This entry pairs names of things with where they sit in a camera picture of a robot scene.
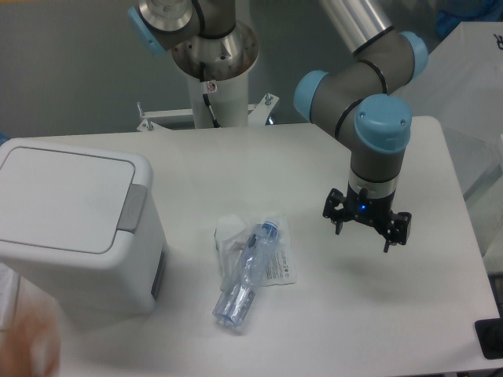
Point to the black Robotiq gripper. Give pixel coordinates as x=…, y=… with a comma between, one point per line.
x=373, y=212

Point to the white push-button trash can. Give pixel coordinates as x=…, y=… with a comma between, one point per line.
x=81, y=224

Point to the white cabinet on right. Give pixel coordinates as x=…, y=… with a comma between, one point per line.
x=462, y=88

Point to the clear plastic water bottle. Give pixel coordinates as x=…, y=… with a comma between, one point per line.
x=242, y=285

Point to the clear plastic packaging bag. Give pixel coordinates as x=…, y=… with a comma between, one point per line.
x=237, y=234

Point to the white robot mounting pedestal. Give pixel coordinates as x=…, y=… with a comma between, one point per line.
x=213, y=104

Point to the blue object in background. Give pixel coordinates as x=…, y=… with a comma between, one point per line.
x=450, y=14

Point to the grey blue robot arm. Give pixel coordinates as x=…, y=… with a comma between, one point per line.
x=357, y=106

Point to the black device at table edge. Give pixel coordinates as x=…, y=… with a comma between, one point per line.
x=489, y=333

